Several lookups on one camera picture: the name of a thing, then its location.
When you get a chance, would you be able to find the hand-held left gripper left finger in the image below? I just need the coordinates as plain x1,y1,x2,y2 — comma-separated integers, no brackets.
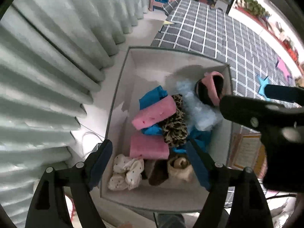
25,139,113,228

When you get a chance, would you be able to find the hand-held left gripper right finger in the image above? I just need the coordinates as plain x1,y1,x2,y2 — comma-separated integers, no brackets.
185,139,273,228

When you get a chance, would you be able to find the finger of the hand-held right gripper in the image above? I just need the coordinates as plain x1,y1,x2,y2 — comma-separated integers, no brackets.
219,94,298,135
264,84,304,104

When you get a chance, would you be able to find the beige sock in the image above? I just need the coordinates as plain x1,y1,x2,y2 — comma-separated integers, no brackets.
167,155,197,183

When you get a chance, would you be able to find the white polka dot scrunchie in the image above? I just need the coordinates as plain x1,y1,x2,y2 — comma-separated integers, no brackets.
108,154,145,191

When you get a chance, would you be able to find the leopard print scrunchie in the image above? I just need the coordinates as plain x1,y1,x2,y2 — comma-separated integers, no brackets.
161,94,188,149

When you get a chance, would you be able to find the light blue fluffy scrunchie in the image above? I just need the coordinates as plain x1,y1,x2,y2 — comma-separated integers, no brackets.
176,79,224,131

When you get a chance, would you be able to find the brown striped sock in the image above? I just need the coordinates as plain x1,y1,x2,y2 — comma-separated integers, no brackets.
145,159,170,186

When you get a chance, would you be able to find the pink sponge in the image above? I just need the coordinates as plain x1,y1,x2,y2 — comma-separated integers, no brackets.
129,132,170,160
131,97,177,131

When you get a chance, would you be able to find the grey storage box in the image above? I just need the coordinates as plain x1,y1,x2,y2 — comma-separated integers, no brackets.
100,46,238,213

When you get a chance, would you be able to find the white low cabinet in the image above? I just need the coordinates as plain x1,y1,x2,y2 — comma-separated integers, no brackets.
228,0,304,72

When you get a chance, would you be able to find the checkered star blanket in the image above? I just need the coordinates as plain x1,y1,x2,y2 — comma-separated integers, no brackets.
151,0,300,133

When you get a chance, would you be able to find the pale green curtain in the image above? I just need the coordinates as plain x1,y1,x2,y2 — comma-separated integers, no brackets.
0,0,152,219

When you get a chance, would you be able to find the white cable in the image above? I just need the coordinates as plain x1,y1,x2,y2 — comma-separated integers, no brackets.
82,131,106,152

